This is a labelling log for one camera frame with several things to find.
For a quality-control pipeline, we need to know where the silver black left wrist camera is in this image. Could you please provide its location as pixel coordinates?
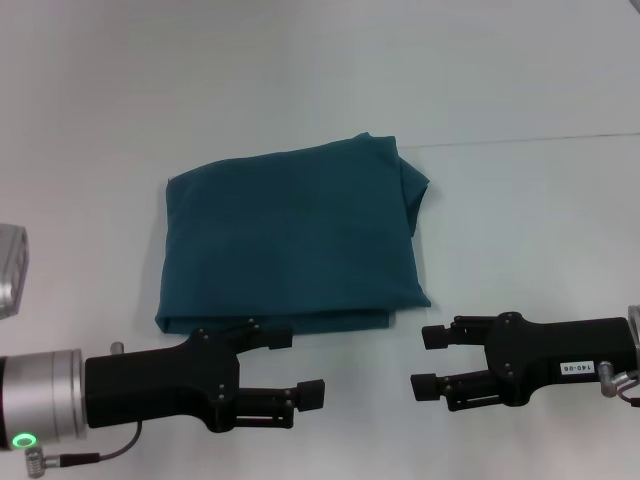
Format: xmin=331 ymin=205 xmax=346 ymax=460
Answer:
xmin=0 ymin=224 xmax=29 ymax=319

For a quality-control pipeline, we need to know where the right arm cable with plug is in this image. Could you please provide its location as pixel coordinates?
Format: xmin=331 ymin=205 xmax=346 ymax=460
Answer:
xmin=598 ymin=360 xmax=640 ymax=409

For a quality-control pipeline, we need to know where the left arm cable with plug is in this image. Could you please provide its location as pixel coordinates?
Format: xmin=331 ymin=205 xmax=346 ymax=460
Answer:
xmin=24 ymin=422 xmax=145 ymax=471

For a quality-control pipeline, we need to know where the arm cable with plug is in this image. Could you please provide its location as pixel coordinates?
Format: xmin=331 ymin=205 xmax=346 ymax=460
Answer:
xmin=24 ymin=422 xmax=145 ymax=471
xmin=598 ymin=360 xmax=640 ymax=409

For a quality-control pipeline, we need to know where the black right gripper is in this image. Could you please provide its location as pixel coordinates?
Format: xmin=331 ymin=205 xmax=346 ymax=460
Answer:
xmin=409 ymin=310 xmax=631 ymax=414

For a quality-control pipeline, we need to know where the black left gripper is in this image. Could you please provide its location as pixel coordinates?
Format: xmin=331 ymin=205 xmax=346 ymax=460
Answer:
xmin=83 ymin=318 xmax=327 ymax=434

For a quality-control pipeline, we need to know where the teal blue shirt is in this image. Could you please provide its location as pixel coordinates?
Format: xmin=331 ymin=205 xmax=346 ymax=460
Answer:
xmin=153 ymin=131 xmax=434 ymax=335

